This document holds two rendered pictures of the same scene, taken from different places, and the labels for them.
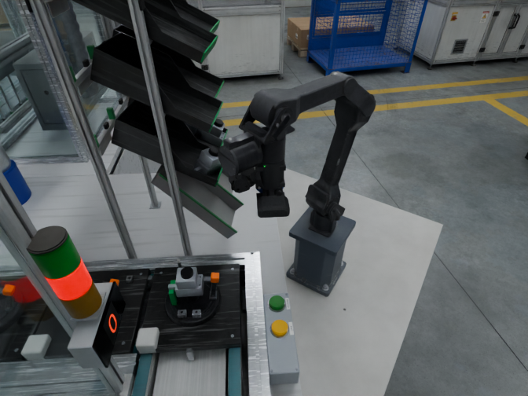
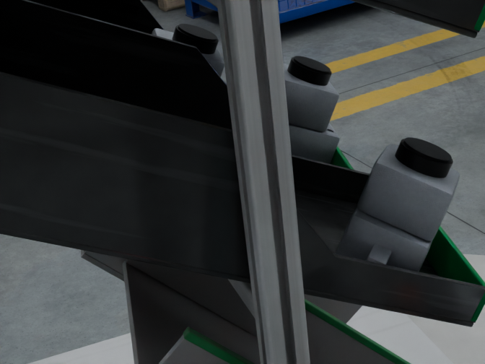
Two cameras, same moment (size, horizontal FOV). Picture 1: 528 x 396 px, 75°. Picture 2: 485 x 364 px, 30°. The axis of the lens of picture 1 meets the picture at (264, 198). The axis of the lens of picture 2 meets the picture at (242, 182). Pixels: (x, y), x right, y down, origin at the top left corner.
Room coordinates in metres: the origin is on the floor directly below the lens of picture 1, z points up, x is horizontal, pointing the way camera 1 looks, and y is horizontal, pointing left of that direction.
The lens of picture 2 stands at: (0.36, 0.33, 1.48)
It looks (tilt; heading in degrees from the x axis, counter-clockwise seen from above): 27 degrees down; 347
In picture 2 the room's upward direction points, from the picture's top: 7 degrees counter-clockwise
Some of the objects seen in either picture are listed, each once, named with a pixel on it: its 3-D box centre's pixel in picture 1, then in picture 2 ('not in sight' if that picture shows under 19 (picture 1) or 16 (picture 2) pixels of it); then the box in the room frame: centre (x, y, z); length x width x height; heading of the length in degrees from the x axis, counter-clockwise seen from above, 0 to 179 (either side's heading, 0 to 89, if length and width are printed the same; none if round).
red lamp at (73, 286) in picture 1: (68, 276); not in sight; (0.31, 0.29, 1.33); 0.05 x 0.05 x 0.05
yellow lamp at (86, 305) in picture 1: (80, 296); not in sight; (0.31, 0.29, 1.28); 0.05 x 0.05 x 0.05
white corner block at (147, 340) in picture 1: (148, 340); not in sight; (0.41, 0.27, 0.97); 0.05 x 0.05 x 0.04; 4
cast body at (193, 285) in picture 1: (184, 280); not in sight; (0.51, 0.19, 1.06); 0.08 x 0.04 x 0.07; 94
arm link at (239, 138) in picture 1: (254, 137); not in sight; (0.55, 0.02, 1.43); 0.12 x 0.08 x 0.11; 128
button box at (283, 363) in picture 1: (279, 335); not in sight; (0.44, -0.04, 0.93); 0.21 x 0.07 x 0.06; 4
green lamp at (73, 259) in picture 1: (55, 253); not in sight; (0.31, 0.29, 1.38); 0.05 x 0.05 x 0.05
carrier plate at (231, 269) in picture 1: (194, 303); not in sight; (0.51, 0.18, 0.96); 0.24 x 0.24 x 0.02; 4
